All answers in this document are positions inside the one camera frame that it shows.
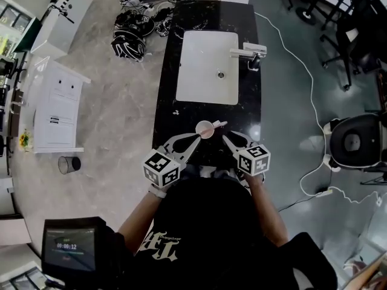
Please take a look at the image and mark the chrome faucet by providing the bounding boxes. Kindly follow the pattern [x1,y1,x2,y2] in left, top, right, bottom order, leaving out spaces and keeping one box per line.
[229,42,268,72]

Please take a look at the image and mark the small mounted monitor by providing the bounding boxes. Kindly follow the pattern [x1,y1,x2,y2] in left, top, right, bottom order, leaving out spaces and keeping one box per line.
[41,216,107,274]

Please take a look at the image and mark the white wristband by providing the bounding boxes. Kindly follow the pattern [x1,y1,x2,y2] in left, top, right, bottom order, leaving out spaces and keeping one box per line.
[147,183,168,199]

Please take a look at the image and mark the dark green cabinet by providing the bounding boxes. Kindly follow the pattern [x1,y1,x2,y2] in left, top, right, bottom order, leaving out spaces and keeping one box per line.
[11,16,42,54]

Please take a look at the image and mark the black floor cable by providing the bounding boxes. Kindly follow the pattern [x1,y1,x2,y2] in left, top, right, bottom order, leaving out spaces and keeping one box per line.
[277,195,318,213]

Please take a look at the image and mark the black white striped helmet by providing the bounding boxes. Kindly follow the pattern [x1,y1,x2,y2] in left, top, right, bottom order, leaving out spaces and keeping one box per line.
[110,30,148,63]

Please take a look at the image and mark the black cabinet faucet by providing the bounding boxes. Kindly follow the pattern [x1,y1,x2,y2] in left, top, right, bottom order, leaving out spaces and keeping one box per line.
[48,4,75,24]

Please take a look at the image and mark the person's grey trousers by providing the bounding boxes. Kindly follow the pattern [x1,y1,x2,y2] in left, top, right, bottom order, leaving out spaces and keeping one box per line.
[181,163,242,182]

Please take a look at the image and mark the black tripod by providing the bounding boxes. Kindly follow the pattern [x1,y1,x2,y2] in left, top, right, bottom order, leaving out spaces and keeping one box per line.
[360,173,387,187]

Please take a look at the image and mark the tangle of black white headsets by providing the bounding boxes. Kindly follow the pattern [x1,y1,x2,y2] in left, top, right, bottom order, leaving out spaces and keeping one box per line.
[114,0,206,39]

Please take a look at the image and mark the black mesh wastebasket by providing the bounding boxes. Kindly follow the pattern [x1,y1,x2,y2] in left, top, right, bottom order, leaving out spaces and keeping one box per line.
[57,155,82,175]

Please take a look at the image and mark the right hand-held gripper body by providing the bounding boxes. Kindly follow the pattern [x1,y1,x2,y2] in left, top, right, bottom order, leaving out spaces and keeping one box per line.
[232,142,271,178]

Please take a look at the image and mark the yellow artificial flowers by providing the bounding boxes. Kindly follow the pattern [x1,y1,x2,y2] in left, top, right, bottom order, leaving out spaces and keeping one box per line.
[18,127,34,151]

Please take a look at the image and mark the wooden edged desk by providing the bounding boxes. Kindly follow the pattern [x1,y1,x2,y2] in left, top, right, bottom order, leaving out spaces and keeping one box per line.
[340,251,387,290]

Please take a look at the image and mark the person's right forearm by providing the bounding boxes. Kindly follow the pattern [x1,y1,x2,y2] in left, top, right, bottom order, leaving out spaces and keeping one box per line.
[244,173,290,248]

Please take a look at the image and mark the black office chair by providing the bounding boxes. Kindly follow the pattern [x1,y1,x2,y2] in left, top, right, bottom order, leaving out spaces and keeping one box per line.
[319,10,382,91]

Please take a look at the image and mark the black marble sink counter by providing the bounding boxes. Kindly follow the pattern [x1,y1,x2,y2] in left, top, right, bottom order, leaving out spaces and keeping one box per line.
[152,0,262,176]

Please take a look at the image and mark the white sink basin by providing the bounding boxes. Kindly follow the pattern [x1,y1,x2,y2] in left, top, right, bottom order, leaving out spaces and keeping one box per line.
[175,30,240,106]

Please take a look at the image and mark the thin white floor cable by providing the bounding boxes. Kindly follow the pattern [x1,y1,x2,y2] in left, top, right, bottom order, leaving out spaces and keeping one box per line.
[331,188,384,207]

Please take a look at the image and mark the white drawer cabinet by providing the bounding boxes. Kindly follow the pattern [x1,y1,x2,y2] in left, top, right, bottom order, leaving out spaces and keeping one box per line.
[32,59,92,154]

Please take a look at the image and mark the person's left forearm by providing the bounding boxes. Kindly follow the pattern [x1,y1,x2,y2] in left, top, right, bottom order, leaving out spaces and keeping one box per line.
[117,192,166,255]

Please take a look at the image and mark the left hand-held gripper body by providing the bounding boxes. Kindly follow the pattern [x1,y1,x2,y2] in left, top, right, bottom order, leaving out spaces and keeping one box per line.
[142,145,186,189]

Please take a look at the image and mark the long white floor cable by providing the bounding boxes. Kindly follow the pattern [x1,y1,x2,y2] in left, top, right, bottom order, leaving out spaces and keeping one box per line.
[253,10,338,196]

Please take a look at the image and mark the person's black printed t-shirt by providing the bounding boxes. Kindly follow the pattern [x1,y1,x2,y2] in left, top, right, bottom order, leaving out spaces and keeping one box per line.
[120,176,339,290]

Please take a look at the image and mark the black pole stand round base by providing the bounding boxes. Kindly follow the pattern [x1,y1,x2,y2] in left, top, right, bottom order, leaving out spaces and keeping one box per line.
[294,5,316,23]

